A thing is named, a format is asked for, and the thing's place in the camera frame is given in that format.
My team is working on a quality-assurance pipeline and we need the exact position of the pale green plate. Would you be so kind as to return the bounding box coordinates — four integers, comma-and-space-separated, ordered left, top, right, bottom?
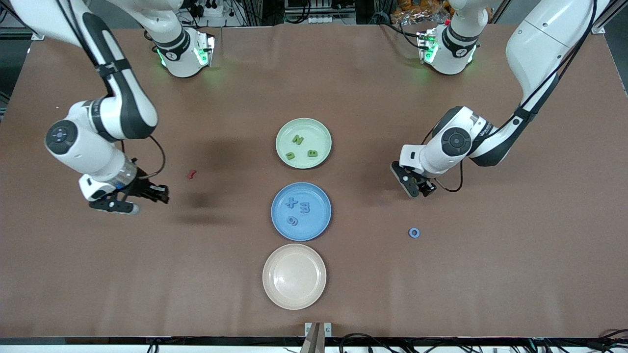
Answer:
275, 118, 333, 170

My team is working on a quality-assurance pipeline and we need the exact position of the blue plate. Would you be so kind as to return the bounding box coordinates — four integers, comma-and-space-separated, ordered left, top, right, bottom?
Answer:
271, 182, 333, 242

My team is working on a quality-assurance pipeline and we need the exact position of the orange snack bag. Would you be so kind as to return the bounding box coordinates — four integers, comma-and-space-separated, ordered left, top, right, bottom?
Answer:
392, 0, 450, 25

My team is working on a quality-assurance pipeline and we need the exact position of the beige plate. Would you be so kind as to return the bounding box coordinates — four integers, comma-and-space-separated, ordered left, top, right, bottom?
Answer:
262, 244, 327, 310

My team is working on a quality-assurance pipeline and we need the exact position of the white power strip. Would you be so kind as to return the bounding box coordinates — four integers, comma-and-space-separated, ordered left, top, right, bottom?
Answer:
188, 0, 224, 18
306, 13, 357, 25

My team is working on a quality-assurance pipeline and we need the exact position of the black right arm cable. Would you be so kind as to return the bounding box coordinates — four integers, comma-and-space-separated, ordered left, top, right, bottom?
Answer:
54, 0, 167, 180

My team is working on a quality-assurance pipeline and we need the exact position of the black floor cable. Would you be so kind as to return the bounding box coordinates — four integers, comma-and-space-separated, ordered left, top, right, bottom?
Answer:
527, 328, 628, 353
338, 333, 491, 353

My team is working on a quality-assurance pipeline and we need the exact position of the aluminium frame post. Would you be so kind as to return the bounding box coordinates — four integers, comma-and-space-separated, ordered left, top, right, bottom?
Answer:
588, 0, 628, 35
0, 0, 48, 41

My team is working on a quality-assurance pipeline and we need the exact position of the grey metal table bracket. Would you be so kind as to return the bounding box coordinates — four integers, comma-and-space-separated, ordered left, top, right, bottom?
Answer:
300, 322, 333, 353

